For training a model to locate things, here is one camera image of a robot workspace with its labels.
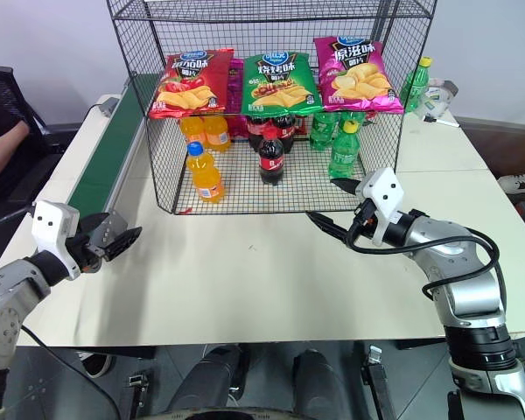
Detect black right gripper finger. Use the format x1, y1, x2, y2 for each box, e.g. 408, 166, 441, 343
330, 176, 364, 197
305, 211, 354, 247

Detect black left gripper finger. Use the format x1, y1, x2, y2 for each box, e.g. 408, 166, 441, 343
79, 212, 112, 236
105, 227, 144, 263

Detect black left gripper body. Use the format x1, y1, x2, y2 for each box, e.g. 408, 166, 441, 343
65, 226, 111, 276

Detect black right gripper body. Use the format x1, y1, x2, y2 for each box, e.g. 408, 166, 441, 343
346, 197, 380, 242

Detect green conveyor belt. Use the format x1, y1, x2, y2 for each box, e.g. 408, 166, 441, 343
66, 72, 159, 256

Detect green soda bottle yellow cap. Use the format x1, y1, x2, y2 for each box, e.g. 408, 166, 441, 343
398, 56, 434, 116
328, 120, 367, 180

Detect cola bottle red cap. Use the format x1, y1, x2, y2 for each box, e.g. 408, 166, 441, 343
257, 127, 287, 186

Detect cola bottle red label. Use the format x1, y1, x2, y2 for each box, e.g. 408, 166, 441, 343
246, 114, 272, 152
272, 112, 298, 155

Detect orange soda bottle blue cap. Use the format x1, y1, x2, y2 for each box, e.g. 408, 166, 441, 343
185, 142, 226, 205

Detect magenta potato chips bag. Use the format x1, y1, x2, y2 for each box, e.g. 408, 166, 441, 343
312, 35, 405, 116

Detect white and black shoe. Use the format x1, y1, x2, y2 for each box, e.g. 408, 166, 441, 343
80, 352, 116, 379

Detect green potato chips bag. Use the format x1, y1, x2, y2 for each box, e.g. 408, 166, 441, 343
240, 52, 323, 117

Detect crumpled white plastic bag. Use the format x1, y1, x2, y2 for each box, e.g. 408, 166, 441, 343
413, 77, 459, 121

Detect small magenta snack bag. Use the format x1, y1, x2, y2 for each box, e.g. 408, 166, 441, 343
226, 58, 246, 137

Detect black office chair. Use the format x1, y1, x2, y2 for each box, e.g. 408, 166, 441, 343
0, 49, 67, 211

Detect dark rounded shape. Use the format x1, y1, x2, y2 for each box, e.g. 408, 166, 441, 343
292, 348, 356, 420
169, 344, 251, 420

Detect red potato chips bag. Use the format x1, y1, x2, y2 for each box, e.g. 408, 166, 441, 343
148, 48, 235, 120

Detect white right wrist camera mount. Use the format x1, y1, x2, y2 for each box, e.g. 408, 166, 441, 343
354, 167, 406, 247

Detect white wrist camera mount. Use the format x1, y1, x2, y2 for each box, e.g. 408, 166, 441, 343
354, 167, 406, 247
31, 199, 81, 282

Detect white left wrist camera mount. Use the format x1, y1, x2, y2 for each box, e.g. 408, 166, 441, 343
31, 199, 81, 282

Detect black wire mesh shelf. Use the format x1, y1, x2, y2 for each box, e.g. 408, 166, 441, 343
106, 0, 438, 216

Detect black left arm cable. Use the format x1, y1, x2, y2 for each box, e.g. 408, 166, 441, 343
0, 205, 36, 240

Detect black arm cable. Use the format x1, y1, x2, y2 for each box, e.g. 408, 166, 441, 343
0, 205, 36, 240
344, 209, 508, 304

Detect thin black cable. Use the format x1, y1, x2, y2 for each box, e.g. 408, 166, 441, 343
18, 323, 129, 420

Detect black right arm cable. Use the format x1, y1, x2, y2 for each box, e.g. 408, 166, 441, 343
344, 209, 508, 304

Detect black strap with buckle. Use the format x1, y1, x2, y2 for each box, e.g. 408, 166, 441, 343
123, 369, 152, 420
360, 345, 397, 420

